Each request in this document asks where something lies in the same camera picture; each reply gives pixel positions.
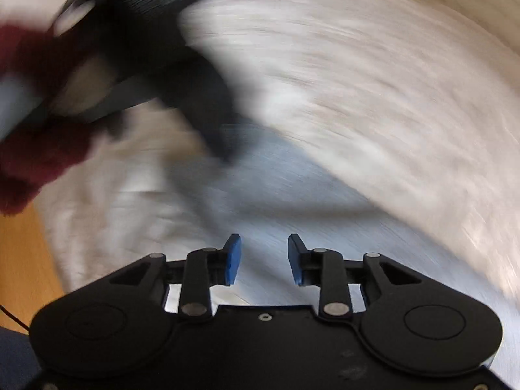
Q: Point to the cream embroidered bedspread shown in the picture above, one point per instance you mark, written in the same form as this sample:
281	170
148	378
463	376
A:
365	69

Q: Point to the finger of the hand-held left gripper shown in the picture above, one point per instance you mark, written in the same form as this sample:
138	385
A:
211	109

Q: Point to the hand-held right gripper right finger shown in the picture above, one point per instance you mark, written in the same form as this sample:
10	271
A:
294	261

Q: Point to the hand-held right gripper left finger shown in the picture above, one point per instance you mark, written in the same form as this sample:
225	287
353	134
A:
232	261

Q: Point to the grey knitted sweater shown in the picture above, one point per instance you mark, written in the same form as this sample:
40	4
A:
284	189

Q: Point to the person's left forearm red sleeve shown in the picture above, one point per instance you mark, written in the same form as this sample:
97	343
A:
40	158

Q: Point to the person's dark blue clothing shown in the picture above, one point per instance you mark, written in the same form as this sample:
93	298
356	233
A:
16	357

